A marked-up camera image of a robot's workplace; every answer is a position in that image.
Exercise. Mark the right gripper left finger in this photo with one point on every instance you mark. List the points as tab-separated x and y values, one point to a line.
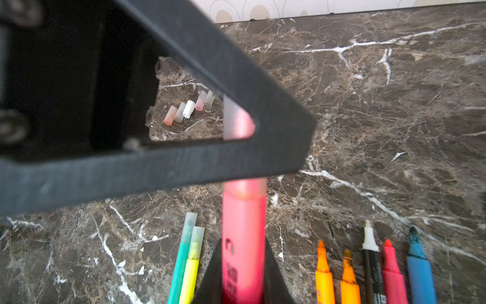
210	288

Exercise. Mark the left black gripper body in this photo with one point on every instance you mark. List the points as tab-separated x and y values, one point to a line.
77	78

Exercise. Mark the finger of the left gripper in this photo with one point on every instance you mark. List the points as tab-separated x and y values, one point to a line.
36	187
197	44

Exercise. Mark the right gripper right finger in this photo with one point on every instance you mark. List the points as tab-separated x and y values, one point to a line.
275	290

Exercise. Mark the yellow marker pen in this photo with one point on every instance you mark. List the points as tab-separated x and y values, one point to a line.
192	265

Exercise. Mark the orange marker pen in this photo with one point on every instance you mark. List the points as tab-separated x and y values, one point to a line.
324	279
349	289

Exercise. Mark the clear pink pen cap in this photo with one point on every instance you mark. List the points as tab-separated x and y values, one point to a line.
200	103

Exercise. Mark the white pen cap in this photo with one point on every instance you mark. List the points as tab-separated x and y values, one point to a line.
188	109

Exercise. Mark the clear grey pen cap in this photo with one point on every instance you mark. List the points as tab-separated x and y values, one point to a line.
179	117

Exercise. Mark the clear orange pen cap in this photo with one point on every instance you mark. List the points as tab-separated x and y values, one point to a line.
170	116

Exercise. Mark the red marker pen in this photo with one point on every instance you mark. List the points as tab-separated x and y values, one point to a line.
243	240

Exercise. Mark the clear red pen cap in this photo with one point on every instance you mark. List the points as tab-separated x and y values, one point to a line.
237	122

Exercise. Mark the pink marker pen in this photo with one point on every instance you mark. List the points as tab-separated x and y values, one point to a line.
393	279

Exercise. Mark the blue marker pen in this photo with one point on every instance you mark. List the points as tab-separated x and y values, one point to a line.
419	271

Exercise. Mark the green marker pen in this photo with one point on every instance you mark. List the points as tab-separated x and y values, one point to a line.
180	265

